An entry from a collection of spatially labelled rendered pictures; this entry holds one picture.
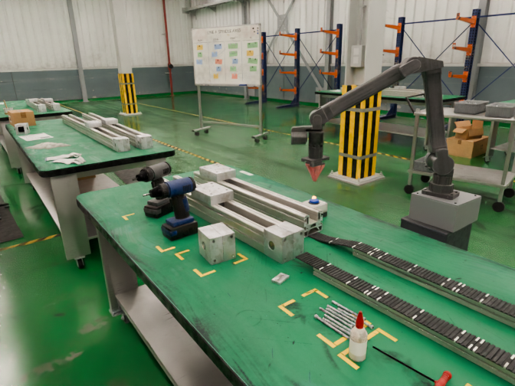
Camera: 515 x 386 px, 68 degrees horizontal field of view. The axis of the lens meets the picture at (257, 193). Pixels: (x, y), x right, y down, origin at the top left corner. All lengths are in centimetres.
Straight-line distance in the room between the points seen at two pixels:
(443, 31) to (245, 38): 455
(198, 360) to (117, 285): 71
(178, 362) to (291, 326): 86
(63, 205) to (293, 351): 222
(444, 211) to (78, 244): 235
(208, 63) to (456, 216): 633
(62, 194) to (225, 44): 495
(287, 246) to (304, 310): 27
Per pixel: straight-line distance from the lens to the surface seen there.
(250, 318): 104
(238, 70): 705
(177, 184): 142
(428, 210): 164
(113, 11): 1141
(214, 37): 737
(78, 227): 296
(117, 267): 221
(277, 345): 96
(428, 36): 985
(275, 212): 153
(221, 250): 127
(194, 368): 175
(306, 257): 124
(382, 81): 153
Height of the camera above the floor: 141
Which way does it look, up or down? 19 degrees down
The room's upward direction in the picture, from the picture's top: 1 degrees counter-clockwise
